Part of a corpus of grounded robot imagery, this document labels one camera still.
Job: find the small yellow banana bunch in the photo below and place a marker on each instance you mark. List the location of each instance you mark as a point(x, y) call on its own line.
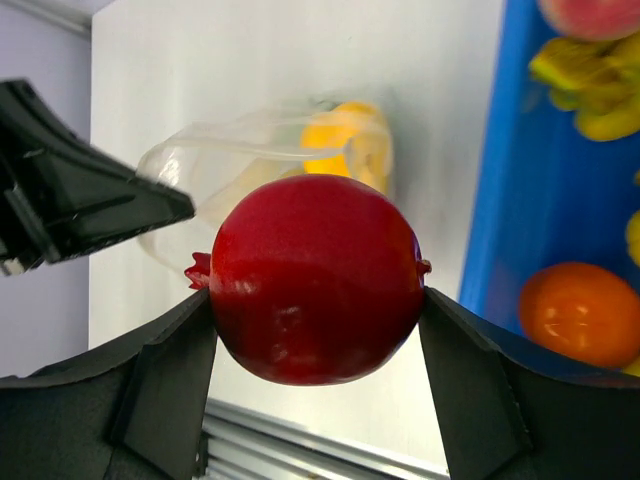
point(597, 81)

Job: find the aluminium rail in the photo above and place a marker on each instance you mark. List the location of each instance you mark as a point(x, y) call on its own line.
point(244, 444)

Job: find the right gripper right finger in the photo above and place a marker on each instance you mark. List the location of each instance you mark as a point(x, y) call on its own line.
point(510, 409)

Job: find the yellow bell pepper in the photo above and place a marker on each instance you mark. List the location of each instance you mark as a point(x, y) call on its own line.
point(358, 129)

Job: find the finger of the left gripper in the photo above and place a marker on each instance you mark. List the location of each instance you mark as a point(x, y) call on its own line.
point(62, 199)

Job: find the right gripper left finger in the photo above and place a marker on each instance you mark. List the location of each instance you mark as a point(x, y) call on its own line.
point(131, 408)

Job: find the pink peach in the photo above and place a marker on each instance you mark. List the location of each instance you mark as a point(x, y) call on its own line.
point(592, 20)

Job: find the yellow banana bunch front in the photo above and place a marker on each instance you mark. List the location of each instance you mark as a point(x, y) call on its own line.
point(633, 369)

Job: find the clear zip top bag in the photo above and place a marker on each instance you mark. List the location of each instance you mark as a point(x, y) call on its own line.
point(217, 165)

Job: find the blue plastic bin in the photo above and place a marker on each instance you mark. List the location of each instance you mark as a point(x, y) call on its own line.
point(546, 195)

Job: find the orange persimmon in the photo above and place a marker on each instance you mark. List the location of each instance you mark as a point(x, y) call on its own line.
point(582, 311)

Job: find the yellow starfruit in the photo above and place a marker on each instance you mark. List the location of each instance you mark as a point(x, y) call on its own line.
point(632, 238)

